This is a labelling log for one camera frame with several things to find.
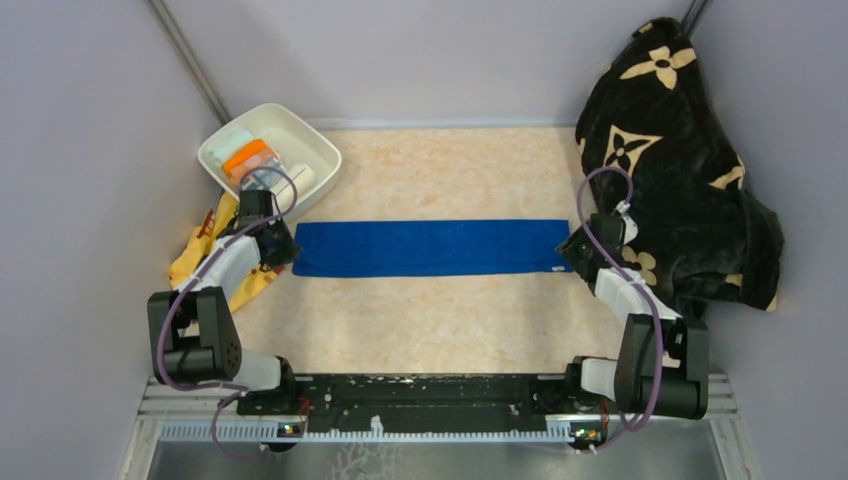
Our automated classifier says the cream white towel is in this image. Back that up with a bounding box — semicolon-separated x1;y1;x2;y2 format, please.
271;164;316;212

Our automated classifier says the rabbit print striped towel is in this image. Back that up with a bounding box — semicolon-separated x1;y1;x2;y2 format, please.
232;153;285;191

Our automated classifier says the light green rolled towel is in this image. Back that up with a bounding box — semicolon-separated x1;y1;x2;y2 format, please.
205;128;256;166

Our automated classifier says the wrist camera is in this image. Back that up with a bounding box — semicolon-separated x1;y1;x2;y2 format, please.
237;190;276;228
589;201;639;253

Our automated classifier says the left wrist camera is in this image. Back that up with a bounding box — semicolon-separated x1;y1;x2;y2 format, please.
237;190;276;228

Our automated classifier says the blue towel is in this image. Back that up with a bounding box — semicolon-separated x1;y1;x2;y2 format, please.
292;219;572;278

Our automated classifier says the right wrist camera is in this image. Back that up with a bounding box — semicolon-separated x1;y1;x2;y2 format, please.
589;201;639;253

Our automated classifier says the aluminium frame rail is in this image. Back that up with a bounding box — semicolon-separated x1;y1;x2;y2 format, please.
135;374;740;445

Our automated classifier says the white square plastic basin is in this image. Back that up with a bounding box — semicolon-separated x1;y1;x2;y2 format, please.
197;103;343;221

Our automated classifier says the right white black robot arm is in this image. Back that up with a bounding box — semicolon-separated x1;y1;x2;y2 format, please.
557;230;709;419

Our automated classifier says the orange rolled towel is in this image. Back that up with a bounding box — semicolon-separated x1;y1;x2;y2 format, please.
221;139;280;185

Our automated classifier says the yellow cartoon print towel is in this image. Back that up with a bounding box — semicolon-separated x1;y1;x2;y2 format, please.
168;193;285;312

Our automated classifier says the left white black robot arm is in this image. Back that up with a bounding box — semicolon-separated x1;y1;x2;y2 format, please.
146;216;300;414

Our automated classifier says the black floral pattern blanket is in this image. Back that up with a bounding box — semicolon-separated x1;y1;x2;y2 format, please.
575;17;784;317

